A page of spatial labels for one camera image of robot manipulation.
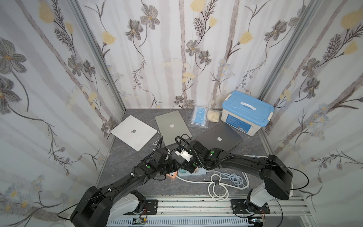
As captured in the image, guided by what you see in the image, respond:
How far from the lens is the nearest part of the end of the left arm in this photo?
0.65 m

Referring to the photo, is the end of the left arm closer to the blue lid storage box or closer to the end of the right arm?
the end of the right arm

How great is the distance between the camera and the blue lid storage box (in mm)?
948

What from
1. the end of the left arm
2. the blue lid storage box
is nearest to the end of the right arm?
the end of the left arm
